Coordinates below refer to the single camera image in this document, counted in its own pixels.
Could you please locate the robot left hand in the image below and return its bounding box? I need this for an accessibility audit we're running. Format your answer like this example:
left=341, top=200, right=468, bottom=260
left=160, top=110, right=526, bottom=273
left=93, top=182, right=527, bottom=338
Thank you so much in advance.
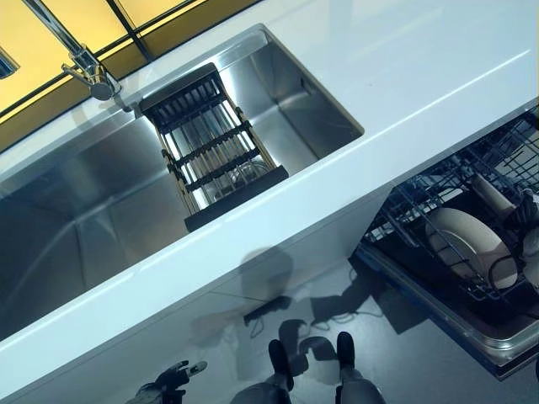
left=134, top=359, right=208, bottom=404

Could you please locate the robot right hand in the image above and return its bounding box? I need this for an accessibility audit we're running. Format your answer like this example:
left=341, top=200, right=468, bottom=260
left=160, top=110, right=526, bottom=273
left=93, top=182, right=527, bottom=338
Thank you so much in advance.
left=504, top=190, right=539, bottom=231

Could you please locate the open dishwasher door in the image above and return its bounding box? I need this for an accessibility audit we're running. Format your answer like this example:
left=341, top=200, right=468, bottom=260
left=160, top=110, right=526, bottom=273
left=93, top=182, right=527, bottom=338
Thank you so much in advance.
left=355, top=246, right=539, bottom=382

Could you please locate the black robot left foot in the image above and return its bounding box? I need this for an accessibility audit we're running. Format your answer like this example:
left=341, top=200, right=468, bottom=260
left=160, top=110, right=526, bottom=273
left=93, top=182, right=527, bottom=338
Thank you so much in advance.
left=267, top=338, right=296, bottom=391

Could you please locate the black robot foot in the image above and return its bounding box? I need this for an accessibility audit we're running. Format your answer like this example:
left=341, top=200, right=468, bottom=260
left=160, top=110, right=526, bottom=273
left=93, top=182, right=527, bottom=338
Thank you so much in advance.
left=336, top=331, right=355, bottom=372
left=267, top=338, right=296, bottom=391

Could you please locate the black power strip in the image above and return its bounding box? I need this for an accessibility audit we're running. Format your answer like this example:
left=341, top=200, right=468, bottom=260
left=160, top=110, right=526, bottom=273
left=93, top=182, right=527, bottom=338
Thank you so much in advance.
left=243, top=295, right=292, bottom=326

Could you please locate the black robot right foot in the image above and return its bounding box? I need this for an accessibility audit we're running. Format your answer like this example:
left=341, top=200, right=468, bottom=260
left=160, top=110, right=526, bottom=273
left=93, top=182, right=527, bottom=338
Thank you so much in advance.
left=336, top=331, right=355, bottom=372

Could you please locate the silver robot right leg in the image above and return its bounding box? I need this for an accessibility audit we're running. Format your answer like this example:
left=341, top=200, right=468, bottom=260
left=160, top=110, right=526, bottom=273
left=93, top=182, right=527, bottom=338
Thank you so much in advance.
left=334, top=364, right=381, bottom=404

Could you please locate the stainless steel kitchen sink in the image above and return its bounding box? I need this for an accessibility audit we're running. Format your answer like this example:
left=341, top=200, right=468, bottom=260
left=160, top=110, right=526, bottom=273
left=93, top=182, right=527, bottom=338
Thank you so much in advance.
left=0, top=22, right=366, bottom=296

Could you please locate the black dish drying rack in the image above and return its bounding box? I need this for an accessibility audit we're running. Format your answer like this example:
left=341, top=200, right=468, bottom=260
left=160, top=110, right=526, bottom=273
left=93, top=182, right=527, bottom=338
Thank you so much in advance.
left=137, top=61, right=291, bottom=233

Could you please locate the chrome gooseneck kitchen faucet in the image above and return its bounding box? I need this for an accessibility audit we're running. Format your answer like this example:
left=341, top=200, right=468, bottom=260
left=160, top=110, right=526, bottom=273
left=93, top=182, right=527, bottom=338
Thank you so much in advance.
left=0, top=0, right=136, bottom=114

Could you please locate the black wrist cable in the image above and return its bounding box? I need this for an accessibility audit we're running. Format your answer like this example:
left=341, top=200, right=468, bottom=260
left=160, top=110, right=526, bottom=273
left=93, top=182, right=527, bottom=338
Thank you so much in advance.
left=487, top=247, right=533, bottom=292

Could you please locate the black wire dishwasher rack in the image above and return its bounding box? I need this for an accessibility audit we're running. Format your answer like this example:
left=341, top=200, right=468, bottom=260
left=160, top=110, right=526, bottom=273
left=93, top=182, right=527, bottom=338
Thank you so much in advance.
left=364, top=117, right=539, bottom=302

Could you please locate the white floor cable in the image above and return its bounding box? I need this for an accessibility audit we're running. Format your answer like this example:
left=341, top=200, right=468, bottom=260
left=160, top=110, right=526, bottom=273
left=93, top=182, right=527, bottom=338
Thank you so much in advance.
left=310, top=306, right=372, bottom=334

